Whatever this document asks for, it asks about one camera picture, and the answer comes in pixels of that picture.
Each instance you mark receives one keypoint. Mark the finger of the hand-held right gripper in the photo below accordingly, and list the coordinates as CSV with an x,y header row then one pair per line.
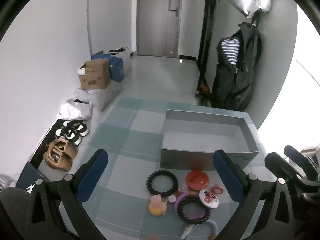
x,y
275,161
298,156

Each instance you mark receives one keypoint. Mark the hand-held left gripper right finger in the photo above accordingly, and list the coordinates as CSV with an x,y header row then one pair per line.
x,y
228,176

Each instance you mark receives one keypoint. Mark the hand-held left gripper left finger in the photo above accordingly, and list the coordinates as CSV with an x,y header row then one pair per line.
x,y
92,173

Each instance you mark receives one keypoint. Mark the red round ornament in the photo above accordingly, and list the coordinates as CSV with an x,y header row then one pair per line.
x,y
197,180

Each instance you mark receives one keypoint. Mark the grey cardboard box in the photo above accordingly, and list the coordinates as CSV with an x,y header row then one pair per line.
x,y
200,135

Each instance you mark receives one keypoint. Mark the pink pig toy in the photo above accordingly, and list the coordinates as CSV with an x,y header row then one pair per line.
x,y
157,203

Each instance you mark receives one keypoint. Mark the white and red round badge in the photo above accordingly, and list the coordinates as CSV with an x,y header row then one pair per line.
x,y
209,198

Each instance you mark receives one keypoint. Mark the brown shoe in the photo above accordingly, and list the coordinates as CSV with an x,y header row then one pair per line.
x,y
67,148
57,161

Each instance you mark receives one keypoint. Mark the black and white sneaker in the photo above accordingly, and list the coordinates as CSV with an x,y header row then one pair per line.
x,y
71,137
77,127

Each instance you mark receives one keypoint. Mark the small white bead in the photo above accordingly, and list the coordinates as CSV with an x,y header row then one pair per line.
x,y
172,199

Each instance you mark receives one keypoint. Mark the white plastic bag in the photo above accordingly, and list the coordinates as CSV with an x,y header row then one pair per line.
x,y
100,97
75,111

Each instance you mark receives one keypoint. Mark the blue shoebox with white figure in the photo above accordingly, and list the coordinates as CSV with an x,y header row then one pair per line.
x,y
27,182

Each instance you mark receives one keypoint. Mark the white hair clip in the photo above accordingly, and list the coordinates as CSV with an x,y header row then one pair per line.
x,y
187,231

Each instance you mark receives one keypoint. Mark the black backpack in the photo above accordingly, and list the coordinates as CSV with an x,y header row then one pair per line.
x,y
235,87

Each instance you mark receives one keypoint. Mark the brown cardboard box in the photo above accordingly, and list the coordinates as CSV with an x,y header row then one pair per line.
x,y
96,76

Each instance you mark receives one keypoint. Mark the blue box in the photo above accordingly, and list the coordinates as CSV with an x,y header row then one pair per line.
x,y
117,68
98,55

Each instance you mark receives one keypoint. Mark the striped shirt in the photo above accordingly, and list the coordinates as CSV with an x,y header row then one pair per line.
x,y
231,51

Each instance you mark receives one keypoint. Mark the white bag with black items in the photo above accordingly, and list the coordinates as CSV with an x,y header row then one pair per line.
x,y
126,57

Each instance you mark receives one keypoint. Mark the black stand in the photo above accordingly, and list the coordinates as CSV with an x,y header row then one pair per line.
x,y
207,30

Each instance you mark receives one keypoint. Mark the grey door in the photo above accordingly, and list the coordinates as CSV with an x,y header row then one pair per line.
x,y
155,25

